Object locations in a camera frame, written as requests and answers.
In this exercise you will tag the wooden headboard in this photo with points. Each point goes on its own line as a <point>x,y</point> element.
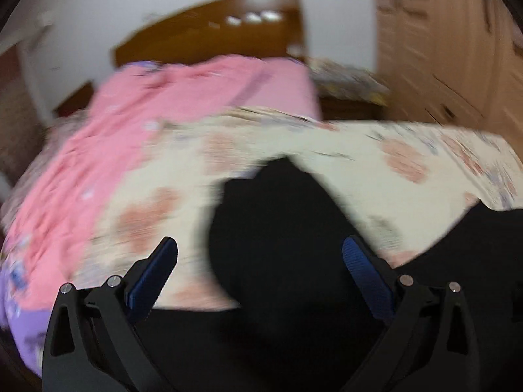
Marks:
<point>204,28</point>

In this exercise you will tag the light wooden wardrobe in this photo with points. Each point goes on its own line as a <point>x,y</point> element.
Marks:
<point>449,49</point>

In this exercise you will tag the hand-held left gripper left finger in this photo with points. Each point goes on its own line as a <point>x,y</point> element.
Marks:
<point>150,282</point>

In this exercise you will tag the black pants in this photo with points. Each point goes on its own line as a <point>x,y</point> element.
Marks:
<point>286,253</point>

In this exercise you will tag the pink quilt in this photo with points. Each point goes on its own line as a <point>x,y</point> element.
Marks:
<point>122,130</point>

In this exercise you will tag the floral bed sheet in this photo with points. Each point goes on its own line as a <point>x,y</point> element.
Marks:
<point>367,171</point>

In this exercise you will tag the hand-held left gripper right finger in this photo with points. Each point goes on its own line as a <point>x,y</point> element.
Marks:
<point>367,278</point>

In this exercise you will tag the wooden nightstand with patterned cloth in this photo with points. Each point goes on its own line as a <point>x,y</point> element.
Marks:
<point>347,85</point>

